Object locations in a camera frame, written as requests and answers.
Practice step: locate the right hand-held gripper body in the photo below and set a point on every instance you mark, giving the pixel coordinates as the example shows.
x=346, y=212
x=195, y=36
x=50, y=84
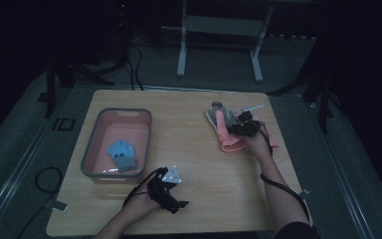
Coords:
x=248, y=126

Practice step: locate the white desk frame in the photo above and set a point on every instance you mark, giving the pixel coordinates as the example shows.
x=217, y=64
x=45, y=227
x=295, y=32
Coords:
x=224, y=26

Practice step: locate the pink grey ski glove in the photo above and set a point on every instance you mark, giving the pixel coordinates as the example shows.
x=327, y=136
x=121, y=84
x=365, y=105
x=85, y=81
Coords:
x=229, y=141

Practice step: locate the black tripod stand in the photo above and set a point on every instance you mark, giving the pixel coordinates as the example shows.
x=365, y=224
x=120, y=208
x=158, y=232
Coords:
x=50, y=89
x=323, y=106

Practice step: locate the pink basin grey rim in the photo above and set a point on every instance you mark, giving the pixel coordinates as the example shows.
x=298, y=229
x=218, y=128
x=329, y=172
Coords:
x=112, y=132

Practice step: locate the person's dark sleeve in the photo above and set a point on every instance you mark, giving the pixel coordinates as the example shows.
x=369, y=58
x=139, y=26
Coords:
x=296, y=232

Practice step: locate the blue dotted knit glove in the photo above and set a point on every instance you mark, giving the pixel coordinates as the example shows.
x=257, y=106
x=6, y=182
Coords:
x=122, y=156

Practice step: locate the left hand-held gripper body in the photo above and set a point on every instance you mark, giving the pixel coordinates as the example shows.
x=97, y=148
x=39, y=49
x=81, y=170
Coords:
x=160, y=192

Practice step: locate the person's right hand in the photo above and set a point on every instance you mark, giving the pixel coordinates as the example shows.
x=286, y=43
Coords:
x=260, y=147

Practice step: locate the grey tape piece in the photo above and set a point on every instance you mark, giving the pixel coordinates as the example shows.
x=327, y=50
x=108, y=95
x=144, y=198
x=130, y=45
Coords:
x=59, y=205
x=304, y=192

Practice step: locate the person's left hand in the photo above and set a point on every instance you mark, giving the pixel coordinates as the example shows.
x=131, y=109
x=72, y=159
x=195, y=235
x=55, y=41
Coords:
x=141, y=205

